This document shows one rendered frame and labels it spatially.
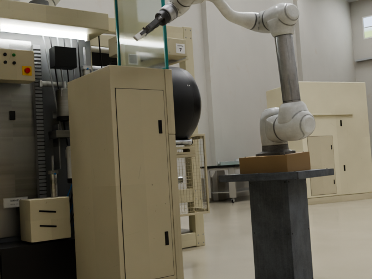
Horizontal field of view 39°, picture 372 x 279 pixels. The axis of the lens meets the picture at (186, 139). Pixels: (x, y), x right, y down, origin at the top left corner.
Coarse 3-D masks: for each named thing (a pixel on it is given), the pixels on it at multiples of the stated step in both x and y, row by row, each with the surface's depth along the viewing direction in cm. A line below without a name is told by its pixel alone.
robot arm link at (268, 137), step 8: (264, 112) 305; (272, 112) 301; (264, 120) 303; (272, 120) 298; (264, 128) 303; (272, 128) 296; (264, 136) 304; (272, 136) 298; (264, 144) 305; (272, 144) 301
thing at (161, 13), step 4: (160, 12) 269; (164, 12) 269; (156, 16) 271; (164, 16) 268; (168, 16) 270; (164, 20) 269; (168, 20) 271; (156, 24) 267; (160, 24) 274; (164, 24) 271
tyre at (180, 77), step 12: (180, 72) 385; (180, 84) 374; (192, 84) 381; (180, 96) 371; (192, 96) 377; (180, 108) 371; (192, 108) 377; (180, 120) 373; (192, 120) 379; (180, 132) 380; (192, 132) 388
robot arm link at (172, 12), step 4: (168, 4) 272; (164, 8) 270; (168, 8) 270; (172, 8) 271; (168, 12) 270; (172, 12) 271; (176, 12) 273; (172, 16) 271; (176, 16) 274; (172, 20) 276
